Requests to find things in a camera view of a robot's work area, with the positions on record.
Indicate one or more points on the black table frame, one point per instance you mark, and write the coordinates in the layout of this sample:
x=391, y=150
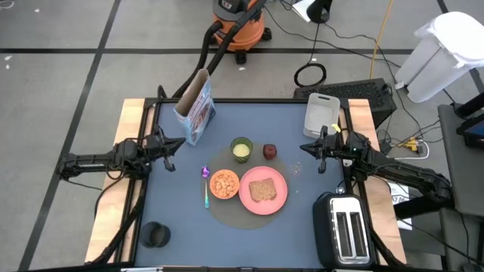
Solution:
x=246, y=100

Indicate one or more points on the round woven placemat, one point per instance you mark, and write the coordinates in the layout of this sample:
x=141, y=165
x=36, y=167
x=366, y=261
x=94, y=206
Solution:
x=227, y=215

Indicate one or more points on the printed white paper sheet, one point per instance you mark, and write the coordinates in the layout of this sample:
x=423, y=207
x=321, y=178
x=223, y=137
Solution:
x=405, y=224

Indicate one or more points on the white power strip yellow plug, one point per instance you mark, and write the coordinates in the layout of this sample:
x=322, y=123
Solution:
x=410, y=144

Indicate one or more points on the plain white paper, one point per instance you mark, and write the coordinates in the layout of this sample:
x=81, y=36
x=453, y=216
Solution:
x=302, y=9

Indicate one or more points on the wooden side board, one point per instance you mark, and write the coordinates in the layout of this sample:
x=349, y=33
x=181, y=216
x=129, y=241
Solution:
x=107, y=211
x=385, y=234

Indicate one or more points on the orange shop vacuum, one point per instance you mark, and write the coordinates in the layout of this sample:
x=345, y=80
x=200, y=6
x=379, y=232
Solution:
x=237, y=34
x=253, y=34

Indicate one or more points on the pink plate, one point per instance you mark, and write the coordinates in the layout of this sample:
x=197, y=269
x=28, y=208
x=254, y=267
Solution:
x=264, y=208

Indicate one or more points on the white trash bin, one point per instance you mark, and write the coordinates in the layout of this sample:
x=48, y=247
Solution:
x=446, y=49

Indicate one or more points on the black and silver toaster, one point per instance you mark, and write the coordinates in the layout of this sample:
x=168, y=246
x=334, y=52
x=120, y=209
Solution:
x=340, y=230

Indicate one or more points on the blue cinnamon cereal box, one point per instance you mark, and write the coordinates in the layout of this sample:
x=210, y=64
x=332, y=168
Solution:
x=196, y=109

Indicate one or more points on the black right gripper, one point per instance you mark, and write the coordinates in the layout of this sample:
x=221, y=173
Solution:
x=338, y=147

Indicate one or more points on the grey desk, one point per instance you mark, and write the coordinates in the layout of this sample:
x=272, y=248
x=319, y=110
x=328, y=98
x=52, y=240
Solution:
x=465, y=170

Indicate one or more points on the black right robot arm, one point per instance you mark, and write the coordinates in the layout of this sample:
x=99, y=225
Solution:
x=397, y=172

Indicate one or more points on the dark red apple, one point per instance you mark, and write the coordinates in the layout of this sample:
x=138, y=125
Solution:
x=270, y=152

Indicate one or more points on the white plastic bin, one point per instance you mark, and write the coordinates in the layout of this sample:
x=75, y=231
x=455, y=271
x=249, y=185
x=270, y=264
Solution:
x=321, y=113

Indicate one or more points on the orange bowl of cereal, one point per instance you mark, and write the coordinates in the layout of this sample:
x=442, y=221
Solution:
x=212, y=185

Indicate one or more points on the scattered cereal crumbs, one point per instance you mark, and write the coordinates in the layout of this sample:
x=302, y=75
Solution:
x=296, y=168

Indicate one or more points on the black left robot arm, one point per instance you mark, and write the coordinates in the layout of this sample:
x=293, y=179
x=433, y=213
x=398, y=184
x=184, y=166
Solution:
x=94, y=160

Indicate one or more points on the black stand base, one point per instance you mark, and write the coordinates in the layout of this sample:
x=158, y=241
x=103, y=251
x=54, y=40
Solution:
x=319, y=11

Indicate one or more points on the black perforated computer case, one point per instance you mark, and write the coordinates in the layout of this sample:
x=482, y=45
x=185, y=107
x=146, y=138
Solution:
x=351, y=90

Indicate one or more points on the black cup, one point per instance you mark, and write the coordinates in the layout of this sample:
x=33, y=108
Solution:
x=155, y=235

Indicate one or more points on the brown bread slice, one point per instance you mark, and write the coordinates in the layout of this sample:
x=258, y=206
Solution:
x=262, y=189

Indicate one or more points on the green glass cup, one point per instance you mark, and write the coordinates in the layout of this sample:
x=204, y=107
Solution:
x=241, y=150

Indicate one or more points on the cinnamon cereal pieces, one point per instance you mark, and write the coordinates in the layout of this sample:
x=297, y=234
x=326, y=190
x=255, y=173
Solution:
x=225, y=185

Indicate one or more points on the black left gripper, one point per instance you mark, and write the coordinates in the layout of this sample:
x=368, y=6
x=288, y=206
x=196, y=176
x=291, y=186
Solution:
x=157, y=147

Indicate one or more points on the purple and teal spoon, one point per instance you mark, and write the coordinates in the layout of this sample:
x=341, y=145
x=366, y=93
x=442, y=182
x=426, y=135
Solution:
x=205, y=172

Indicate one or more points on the black tablet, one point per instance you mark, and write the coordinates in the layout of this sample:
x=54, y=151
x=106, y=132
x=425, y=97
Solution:
x=474, y=132

